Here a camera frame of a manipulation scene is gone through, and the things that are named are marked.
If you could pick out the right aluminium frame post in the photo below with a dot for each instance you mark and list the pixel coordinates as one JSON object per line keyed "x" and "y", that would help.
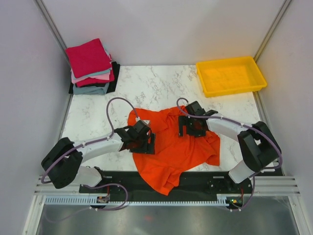
{"x": 273, "y": 27}

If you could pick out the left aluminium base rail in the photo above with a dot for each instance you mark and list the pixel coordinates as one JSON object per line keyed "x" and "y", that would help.
{"x": 36, "y": 210}

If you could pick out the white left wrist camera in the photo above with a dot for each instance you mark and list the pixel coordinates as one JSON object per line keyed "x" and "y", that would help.
{"x": 147, "y": 122}

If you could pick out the aluminium frame post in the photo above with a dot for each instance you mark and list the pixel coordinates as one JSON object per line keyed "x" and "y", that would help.
{"x": 52, "y": 25}
{"x": 273, "y": 27}

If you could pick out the grey-blue folded t shirt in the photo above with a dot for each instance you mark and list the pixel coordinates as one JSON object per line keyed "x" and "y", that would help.
{"x": 100, "y": 90}

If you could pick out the black folded t shirt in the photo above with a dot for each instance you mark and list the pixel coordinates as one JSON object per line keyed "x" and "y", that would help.
{"x": 112, "y": 85}

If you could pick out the crimson folded t shirt lower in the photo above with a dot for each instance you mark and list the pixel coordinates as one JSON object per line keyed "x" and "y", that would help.
{"x": 96, "y": 80}

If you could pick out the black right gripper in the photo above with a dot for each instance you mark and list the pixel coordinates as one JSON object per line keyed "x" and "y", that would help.
{"x": 184, "y": 120}

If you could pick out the teal folded t shirt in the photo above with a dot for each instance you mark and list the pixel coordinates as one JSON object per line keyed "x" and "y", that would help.
{"x": 104, "y": 72}

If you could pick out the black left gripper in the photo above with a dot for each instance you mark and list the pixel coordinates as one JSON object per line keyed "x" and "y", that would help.
{"x": 147, "y": 148}

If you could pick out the white slotted cable duct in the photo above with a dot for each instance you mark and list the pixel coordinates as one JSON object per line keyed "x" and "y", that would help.
{"x": 101, "y": 200}

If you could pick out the pink folded t shirt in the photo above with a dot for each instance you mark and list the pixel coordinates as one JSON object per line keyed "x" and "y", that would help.
{"x": 97, "y": 77}

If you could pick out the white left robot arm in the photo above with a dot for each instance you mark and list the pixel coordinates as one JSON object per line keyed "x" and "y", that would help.
{"x": 63, "y": 164}

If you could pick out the yellow plastic tray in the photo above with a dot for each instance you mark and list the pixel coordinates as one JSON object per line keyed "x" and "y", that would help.
{"x": 230, "y": 76}

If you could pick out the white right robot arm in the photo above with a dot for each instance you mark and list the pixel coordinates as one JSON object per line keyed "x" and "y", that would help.
{"x": 257, "y": 145}

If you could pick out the left aluminium frame post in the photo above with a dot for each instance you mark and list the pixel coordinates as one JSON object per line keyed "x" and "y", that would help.
{"x": 52, "y": 25}

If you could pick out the orange t shirt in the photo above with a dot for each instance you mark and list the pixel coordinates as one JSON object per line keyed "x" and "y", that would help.
{"x": 173, "y": 154}

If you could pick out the crimson folded t shirt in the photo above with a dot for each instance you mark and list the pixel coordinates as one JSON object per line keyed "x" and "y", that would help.
{"x": 96, "y": 80}
{"x": 88, "y": 58}

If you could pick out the crimson folded t shirt top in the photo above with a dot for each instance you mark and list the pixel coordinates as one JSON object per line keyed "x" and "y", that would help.
{"x": 88, "y": 58}

